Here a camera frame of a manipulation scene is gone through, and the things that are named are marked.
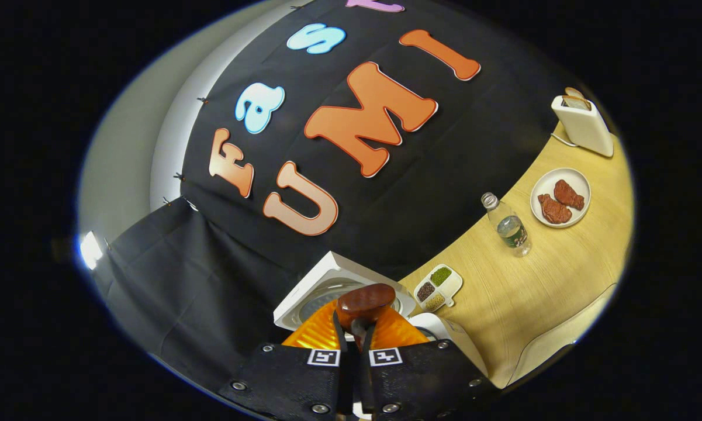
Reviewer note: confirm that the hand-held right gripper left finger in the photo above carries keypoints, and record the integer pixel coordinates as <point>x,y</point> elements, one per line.
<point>286,380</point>

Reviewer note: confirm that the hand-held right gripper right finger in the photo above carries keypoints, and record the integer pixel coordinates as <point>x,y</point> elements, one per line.
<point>421,377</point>

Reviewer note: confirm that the white rice cooker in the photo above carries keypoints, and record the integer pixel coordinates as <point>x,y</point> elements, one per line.
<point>310,292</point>

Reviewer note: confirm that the brown wooden spoon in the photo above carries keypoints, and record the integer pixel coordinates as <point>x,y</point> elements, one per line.
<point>365,301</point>

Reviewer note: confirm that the white divided seasoning dish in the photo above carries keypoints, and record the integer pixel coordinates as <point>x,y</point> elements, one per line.
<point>451,286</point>

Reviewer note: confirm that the clear plastic water bottle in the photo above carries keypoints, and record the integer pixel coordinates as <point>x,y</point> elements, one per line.
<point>511,231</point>

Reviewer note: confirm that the black backdrop cloth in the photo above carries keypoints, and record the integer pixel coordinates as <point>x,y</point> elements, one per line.
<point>421,193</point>

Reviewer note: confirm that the red meat piece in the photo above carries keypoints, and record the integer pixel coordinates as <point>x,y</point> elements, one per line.
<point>555,209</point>
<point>569,195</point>

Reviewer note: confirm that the round white plate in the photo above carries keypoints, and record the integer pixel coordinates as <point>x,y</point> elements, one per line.
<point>561,175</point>

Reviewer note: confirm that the white toaster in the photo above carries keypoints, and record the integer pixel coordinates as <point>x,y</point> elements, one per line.
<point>587,126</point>

